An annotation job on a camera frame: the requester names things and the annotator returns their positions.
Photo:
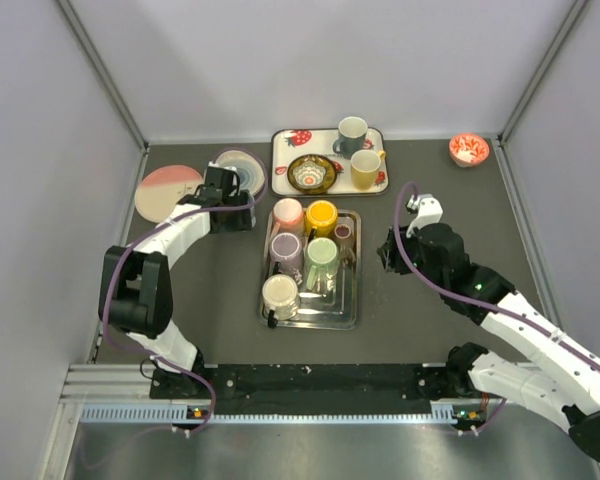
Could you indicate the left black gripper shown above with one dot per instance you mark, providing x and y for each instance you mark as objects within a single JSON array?
[{"x": 240, "y": 223}]

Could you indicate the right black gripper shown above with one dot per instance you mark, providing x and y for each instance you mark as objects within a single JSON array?
[{"x": 391, "y": 260}]

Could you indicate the black and gold cup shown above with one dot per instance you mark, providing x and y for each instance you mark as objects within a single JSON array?
[{"x": 343, "y": 236}]

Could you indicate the light green mug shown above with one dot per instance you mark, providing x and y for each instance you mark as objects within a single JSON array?
[{"x": 321, "y": 265}]

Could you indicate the pink and white mug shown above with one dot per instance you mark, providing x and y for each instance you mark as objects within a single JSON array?
[{"x": 288, "y": 217}]

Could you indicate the yellow and black mug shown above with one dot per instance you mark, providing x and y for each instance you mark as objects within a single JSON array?
[{"x": 321, "y": 217}]

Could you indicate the lilac purple mug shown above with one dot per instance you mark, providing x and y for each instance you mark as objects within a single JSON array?
[{"x": 287, "y": 250}]

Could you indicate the cream mug black handle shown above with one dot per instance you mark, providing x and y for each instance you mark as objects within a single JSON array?
[{"x": 281, "y": 299}]

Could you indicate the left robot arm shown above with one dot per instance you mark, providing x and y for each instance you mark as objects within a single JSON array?
[{"x": 136, "y": 290}]

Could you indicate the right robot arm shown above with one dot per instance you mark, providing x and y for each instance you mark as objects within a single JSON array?
[{"x": 566, "y": 389}]

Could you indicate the mustard yellow mug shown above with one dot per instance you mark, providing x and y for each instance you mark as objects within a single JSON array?
[{"x": 365, "y": 166}]

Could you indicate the dark grey-blue mug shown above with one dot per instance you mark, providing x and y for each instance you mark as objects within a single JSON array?
[{"x": 352, "y": 133}]

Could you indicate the blue ringed cream plate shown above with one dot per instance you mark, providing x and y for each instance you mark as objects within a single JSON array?
[{"x": 249, "y": 170}]

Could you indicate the pink and cream plate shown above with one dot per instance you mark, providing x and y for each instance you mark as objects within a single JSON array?
[{"x": 159, "y": 192}]

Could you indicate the silver metal tray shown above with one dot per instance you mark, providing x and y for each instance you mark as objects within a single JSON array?
[{"x": 336, "y": 309}]

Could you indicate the strawberry pattern white tray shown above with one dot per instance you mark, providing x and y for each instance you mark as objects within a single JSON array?
[{"x": 290, "y": 144}]

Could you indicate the floral patterned small bowl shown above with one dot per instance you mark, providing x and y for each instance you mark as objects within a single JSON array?
[{"x": 312, "y": 174}]

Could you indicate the red patterned small bowl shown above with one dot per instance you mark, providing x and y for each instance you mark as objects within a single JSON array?
[{"x": 468, "y": 150}]

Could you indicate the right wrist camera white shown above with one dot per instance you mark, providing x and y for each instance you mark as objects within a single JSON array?
[{"x": 427, "y": 209}]

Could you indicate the slotted cable duct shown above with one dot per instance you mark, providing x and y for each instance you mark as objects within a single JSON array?
[{"x": 439, "y": 414}]

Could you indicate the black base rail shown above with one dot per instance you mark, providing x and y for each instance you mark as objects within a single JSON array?
[{"x": 330, "y": 389}]

